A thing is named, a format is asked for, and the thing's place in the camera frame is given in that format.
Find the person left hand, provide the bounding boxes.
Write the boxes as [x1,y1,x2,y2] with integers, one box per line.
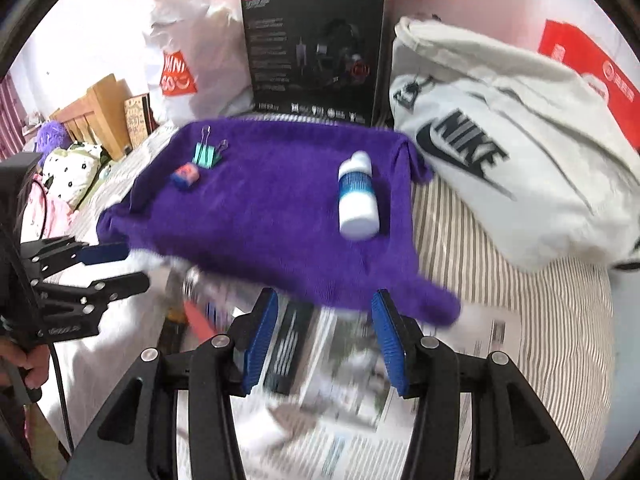
[0,336,50,389]

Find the newspaper sheet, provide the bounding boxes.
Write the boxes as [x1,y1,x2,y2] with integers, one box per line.
[39,253,524,480]

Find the white dotted plush toy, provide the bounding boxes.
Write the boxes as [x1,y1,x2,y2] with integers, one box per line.
[41,142,110,210]

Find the dark brown gold tube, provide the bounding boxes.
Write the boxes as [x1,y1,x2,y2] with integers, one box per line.
[157,292,188,356]

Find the small blue pink jar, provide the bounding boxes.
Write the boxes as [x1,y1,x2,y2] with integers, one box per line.
[170,162,200,190]

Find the purple towel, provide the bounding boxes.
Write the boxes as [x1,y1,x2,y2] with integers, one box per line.
[96,118,461,326]

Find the mint green binder clip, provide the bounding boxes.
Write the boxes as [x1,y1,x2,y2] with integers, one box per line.
[192,126,229,169]

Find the black headset box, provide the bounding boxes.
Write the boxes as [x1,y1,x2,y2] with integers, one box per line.
[241,0,393,127]

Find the clear sanitizer bottle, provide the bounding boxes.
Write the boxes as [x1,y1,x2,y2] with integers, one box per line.
[167,266,255,333]

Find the small red paper bag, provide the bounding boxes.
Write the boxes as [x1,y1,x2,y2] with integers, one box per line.
[538,21,640,151]

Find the white Miniso plastic bag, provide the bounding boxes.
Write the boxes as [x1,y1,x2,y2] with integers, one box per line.
[144,0,253,127]

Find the purple plush toy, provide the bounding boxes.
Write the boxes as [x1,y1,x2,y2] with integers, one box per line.
[35,120,73,164]

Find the white blue bottle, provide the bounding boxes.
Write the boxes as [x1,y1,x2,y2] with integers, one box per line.
[337,151,380,242]

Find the pink clothing pile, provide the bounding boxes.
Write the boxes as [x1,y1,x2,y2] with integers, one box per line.
[21,176,75,242]

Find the black rectangular stick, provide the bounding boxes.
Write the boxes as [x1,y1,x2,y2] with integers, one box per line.
[264,300,314,396]

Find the black cable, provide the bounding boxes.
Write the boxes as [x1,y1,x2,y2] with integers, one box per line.
[29,179,76,453]

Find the grey Nike waist bag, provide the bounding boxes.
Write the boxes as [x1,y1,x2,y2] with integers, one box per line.
[390,17,639,271]

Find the patterned book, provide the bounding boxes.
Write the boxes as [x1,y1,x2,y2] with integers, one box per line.
[124,93,157,148]

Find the pink tube with white cap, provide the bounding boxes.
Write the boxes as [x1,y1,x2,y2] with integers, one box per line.
[183,300,218,342]

